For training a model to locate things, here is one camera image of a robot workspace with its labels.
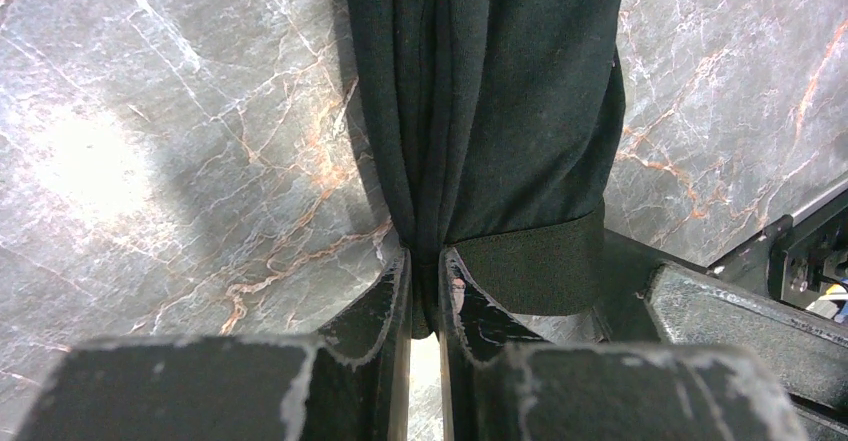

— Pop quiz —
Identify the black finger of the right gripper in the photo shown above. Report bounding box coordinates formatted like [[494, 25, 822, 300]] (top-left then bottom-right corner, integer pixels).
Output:
[[529, 228, 848, 441]]

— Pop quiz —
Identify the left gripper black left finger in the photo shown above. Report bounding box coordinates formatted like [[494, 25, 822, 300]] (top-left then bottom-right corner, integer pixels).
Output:
[[18, 252, 411, 440]]

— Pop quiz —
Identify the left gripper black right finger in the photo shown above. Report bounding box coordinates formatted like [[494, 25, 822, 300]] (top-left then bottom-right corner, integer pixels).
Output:
[[438, 249, 807, 440]]

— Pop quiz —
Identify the black underwear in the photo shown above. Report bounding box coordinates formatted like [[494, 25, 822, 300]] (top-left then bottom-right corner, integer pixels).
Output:
[[346, 0, 625, 339]]

